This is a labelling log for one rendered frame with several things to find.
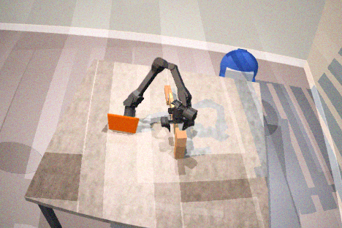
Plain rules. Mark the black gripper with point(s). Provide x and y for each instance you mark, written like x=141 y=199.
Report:
x=177 y=119

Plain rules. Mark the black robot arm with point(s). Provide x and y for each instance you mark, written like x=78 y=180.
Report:
x=180 y=108

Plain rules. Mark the long tan wooden rail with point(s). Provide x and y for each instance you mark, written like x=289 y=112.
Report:
x=175 y=126

